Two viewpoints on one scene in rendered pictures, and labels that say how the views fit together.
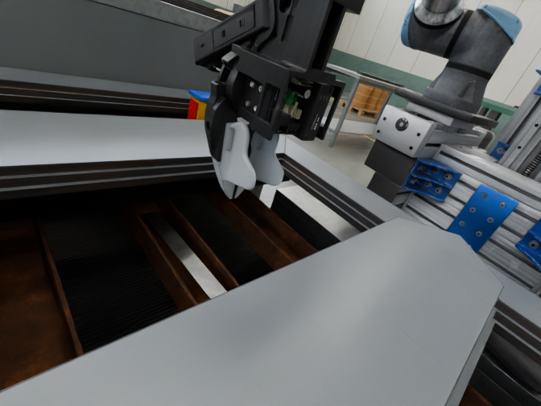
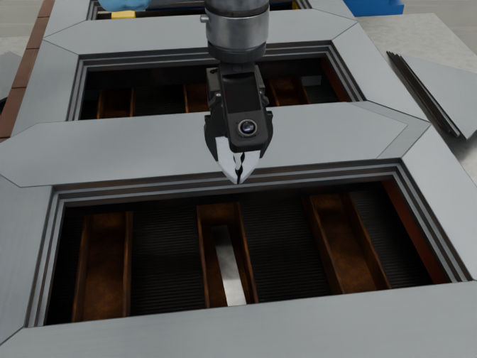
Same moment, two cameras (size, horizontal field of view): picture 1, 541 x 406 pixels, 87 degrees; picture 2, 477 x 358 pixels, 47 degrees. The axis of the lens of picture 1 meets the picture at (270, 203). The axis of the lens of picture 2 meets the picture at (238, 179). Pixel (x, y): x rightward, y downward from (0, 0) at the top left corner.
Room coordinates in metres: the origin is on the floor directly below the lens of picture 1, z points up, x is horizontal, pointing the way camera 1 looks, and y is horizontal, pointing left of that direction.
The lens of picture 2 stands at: (0.73, 0.46, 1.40)
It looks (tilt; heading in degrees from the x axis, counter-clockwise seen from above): 39 degrees down; 223
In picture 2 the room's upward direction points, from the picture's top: straight up
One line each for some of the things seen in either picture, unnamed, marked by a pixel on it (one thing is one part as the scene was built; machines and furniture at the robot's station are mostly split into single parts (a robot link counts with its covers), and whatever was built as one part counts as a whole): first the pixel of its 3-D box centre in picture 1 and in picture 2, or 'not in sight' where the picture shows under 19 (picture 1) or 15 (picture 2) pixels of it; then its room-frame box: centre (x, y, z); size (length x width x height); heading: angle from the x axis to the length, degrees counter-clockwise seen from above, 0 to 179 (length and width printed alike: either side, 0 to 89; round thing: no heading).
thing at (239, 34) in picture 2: not in sight; (234, 23); (0.27, 0.03, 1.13); 0.08 x 0.08 x 0.05
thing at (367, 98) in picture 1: (370, 99); not in sight; (8.32, -1.62, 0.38); 1.20 x 0.80 x 0.77; 130
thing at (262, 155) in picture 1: (262, 167); (225, 150); (0.28, 0.02, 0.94); 0.06 x 0.03 x 0.09; 51
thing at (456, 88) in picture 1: (458, 86); not in sight; (0.93, -0.39, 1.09); 0.15 x 0.15 x 0.10
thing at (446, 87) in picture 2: not in sight; (459, 86); (-0.42, 0.07, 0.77); 0.45 x 0.20 x 0.04; 51
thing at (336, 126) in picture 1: (366, 110); not in sight; (4.78, -0.95, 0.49); 1.80 x 0.70 x 0.99; 133
